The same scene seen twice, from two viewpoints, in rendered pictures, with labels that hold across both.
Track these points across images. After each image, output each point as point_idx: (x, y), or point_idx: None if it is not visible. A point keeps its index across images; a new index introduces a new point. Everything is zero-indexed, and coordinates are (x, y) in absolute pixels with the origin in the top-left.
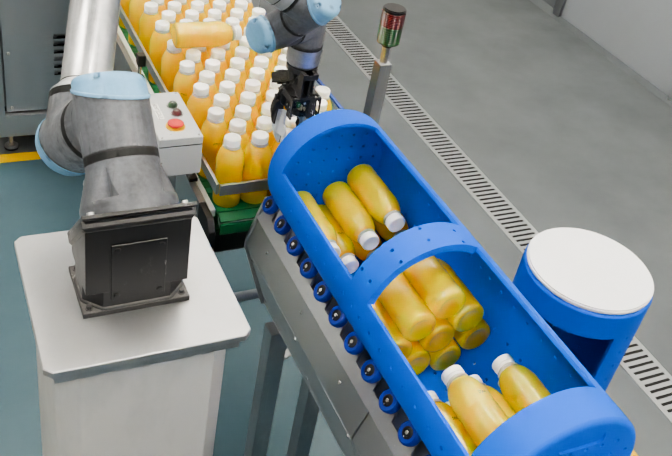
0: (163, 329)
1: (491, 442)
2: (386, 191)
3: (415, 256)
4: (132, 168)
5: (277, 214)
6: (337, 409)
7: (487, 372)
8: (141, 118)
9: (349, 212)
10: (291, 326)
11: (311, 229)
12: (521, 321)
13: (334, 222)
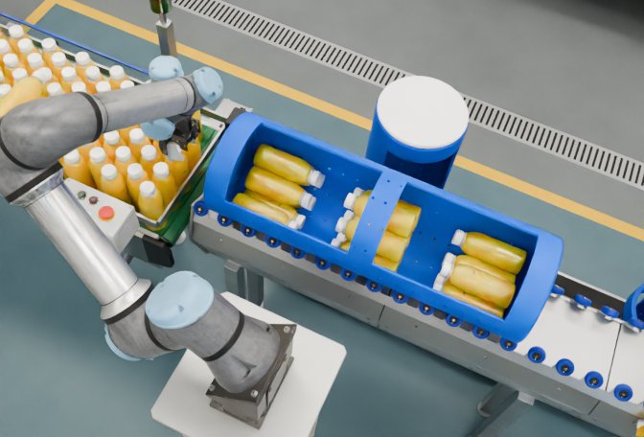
0: (305, 393)
1: (517, 309)
2: (295, 160)
3: (387, 220)
4: (247, 341)
5: None
6: (356, 310)
7: (432, 234)
8: (223, 305)
9: (281, 191)
10: (279, 276)
11: (284, 231)
12: (444, 199)
13: (267, 199)
